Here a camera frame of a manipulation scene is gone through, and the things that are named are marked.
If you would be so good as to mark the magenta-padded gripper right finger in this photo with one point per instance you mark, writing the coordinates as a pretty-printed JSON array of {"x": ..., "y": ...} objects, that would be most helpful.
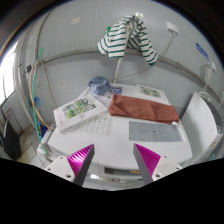
[{"x": 163, "y": 165}]

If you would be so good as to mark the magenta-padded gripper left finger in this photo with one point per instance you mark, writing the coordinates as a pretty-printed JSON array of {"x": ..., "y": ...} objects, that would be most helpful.
[{"x": 63, "y": 166}]

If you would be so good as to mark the brown towel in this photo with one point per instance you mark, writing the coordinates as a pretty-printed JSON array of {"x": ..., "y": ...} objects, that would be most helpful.
[{"x": 143, "y": 108}]

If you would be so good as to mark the grey printed paper sheet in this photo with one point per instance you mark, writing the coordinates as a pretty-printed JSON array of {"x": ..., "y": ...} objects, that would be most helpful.
[{"x": 153, "y": 131}]

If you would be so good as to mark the white grid printed sheet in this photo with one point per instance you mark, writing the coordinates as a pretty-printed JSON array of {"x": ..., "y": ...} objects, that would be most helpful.
[{"x": 96, "y": 126}]

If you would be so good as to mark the white appliance lid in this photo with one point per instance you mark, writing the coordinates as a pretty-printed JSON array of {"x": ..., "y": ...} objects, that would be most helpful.
[{"x": 200, "y": 126}]

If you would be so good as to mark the black cabinet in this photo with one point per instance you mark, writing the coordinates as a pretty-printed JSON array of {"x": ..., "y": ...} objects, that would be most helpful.
[{"x": 10, "y": 141}]

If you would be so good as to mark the crumpled blue cloth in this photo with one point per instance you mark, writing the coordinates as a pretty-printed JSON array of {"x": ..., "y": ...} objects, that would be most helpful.
[{"x": 99, "y": 85}]

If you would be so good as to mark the bright window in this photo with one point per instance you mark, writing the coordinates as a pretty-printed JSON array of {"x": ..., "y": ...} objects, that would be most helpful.
[{"x": 8, "y": 76}]

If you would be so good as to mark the green striped white garment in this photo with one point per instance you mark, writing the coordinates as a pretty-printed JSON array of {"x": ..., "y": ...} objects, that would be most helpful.
[{"x": 116, "y": 38}]

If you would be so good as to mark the blue wall sign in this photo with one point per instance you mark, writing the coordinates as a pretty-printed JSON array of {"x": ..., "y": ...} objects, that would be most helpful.
[{"x": 202, "y": 51}]

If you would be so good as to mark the white wall socket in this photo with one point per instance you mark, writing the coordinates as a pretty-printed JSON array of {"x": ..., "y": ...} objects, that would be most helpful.
[{"x": 172, "y": 28}]

